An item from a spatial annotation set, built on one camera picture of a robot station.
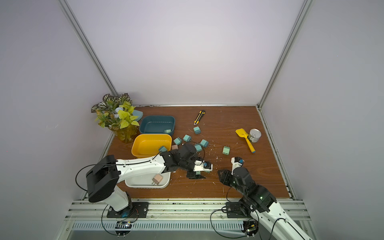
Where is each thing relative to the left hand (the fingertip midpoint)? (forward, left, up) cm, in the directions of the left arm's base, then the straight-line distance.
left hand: (207, 170), depth 77 cm
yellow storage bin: (+20, +39, -9) cm, 45 cm away
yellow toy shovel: (+30, -26, -8) cm, 41 cm away
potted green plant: (+28, +53, +14) cm, 61 cm away
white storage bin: (-3, +35, -10) cm, 36 cm away
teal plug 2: (+24, +12, -7) cm, 28 cm away
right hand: (0, -7, 0) cm, 7 cm away
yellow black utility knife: (+47, +3, -8) cm, 48 cm away
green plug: (+16, +28, -7) cm, 33 cm away
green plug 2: (+31, +27, -8) cm, 41 cm away
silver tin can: (+27, -33, -5) cm, 43 cm away
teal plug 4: (+21, +1, -8) cm, 23 cm away
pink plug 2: (-2, +28, -8) cm, 29 cm away
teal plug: (+32, +6, -8) cm, 33 cm away
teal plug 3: (+23, +18, -8) cm, 30 cm away
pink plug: (+18, +20, -8) cm, 28 cm away
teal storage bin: (+38, +36, -10) cm, 53 cm away
